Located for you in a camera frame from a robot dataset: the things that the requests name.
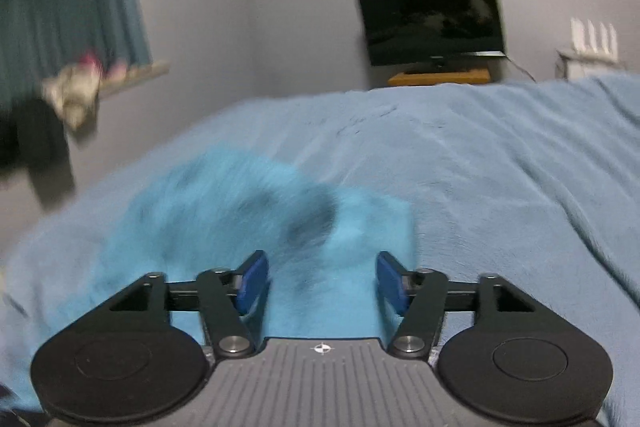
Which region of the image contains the beige crumpled cloth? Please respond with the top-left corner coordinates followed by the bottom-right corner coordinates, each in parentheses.
top-left (41, 64), bottom-right (103, 130)

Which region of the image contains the white wireless router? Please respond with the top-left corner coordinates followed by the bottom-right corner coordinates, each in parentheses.
top-left (556, 18), bottom-right (623, 80)

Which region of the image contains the light blue bed blanket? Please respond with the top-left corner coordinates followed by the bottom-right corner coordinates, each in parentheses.
top-left (95, 152), bottom-right (418, 343)

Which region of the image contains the black flat screen monitor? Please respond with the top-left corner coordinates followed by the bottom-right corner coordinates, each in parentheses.
top-left (355, 0), bottom-right (507, 72)

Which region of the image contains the dark hanging cloth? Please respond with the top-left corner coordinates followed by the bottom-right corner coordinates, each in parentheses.
top-left (0, 97), bottom-right (76, 210)

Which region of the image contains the black monitor cable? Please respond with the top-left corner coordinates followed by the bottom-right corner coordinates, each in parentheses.
top-left (504, 54), bottom-right (538, 82)

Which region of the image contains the wooden monitor stand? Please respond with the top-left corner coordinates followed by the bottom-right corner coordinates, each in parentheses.
top-left (387, 68), bottom-right (491, 88)

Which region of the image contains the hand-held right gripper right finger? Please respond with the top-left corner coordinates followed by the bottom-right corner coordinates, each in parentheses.
top-left (375, 250), bottom-right (566, 358)

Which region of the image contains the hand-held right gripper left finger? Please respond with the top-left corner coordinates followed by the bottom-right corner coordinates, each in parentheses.
top-left (75, 250), bottom-right (273, 358)

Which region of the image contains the wooden window sill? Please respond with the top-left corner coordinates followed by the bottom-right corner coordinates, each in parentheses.
top-left (97, 61), bottom-right (172, 98)

